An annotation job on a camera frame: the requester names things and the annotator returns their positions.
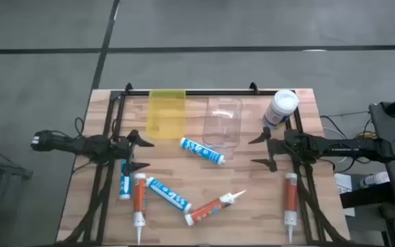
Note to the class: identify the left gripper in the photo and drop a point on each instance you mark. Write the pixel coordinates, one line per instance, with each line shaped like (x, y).
(123, 149)

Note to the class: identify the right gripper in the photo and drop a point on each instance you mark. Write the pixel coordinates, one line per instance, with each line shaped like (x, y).
(291, 152)

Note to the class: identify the blue silicone sealant tube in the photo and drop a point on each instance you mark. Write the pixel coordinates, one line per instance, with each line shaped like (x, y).
(168, 194)
(125, 185)
(201, 150)

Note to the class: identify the orange caulk tube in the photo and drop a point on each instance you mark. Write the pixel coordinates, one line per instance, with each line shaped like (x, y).
(139, 199)
(207, 209)
(290, 195)

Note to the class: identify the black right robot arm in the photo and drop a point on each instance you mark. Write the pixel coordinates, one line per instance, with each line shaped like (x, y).
(355, 149)

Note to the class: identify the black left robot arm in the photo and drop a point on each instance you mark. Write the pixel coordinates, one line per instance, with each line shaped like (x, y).
(63, 144)

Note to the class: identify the white Lysol wipes canister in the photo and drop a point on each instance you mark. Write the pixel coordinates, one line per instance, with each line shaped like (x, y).
(279, 109)

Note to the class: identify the yellow translucent plastic bin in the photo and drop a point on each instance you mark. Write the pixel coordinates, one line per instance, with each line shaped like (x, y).
(166, 115)

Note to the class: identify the clear plastic bin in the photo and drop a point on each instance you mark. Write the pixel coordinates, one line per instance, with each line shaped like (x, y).
(223, 120)

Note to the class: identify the white cardboard box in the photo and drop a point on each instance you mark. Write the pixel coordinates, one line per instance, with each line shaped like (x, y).
(343, 183)

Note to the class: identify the black office chair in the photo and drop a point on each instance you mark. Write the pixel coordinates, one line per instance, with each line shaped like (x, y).
(365, 197)

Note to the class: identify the white plastic bottle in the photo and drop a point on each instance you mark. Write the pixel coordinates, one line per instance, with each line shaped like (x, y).
(376, 179)

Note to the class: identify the dark grey stand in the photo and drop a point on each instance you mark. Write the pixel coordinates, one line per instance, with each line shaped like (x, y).
(5, 169)

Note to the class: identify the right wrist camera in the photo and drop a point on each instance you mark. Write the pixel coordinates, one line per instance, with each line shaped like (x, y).
(297, 137)

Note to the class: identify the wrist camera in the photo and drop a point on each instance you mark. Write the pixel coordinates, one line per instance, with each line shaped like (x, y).
(99, 142)
(297, 137)

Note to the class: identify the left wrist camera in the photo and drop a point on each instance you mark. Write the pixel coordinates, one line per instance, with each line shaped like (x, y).
(99, 142)

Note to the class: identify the black metal table frame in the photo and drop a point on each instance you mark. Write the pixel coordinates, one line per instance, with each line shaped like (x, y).
(218, 93)

